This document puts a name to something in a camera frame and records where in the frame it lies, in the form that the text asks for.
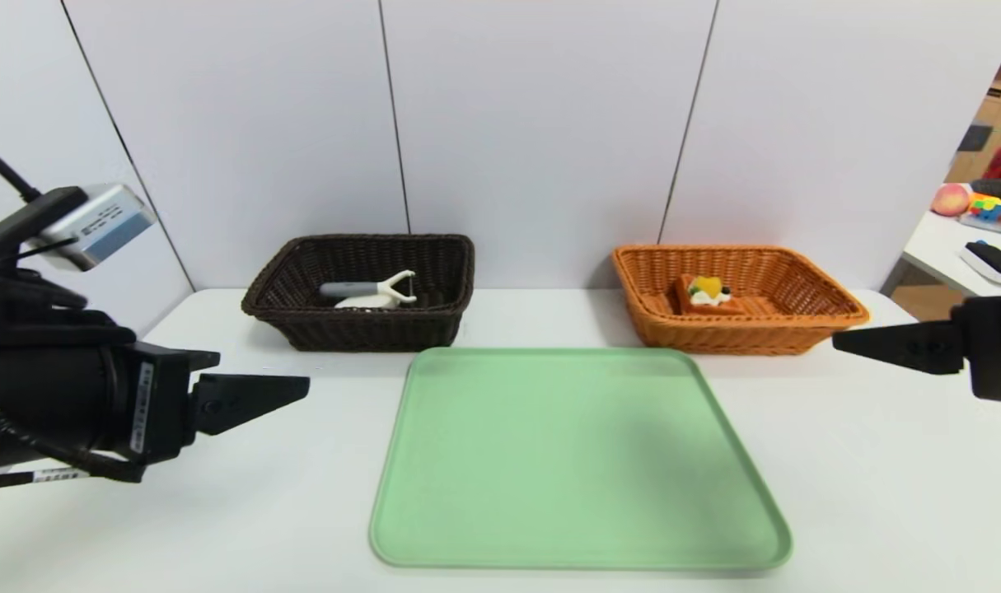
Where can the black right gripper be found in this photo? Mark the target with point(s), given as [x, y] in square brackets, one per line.
[998, 346]

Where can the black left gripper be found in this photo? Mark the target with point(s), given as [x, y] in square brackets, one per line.
[156, 406]

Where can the white soap bar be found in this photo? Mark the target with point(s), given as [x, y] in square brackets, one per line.
[367, 303]

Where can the toy waffle cake with fruit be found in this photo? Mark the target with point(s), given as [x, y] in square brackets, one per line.
[706, 295]

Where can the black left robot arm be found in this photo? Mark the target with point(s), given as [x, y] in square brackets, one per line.
[30, 387]

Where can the dark brown wicker basket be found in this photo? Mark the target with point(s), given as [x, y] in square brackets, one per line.
[343, 329]

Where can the orange wicker basket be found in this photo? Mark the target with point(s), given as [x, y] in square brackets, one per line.
[739, 329]

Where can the white side table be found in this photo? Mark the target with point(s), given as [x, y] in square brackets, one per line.
[937, 247]

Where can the grey flat tray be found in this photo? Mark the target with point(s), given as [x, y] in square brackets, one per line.
[982, 226]

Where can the toy peach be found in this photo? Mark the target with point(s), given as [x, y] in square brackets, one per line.
[951, 199]

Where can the colourful toy cube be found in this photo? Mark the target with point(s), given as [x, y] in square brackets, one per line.
[988, 207]

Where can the dark grey small box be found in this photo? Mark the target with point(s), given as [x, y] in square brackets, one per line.
[976, 136]

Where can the light green plastic tray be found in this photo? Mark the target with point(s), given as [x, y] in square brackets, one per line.
[574, 461]

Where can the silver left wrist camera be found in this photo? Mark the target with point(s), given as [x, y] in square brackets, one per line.
[96, 224]

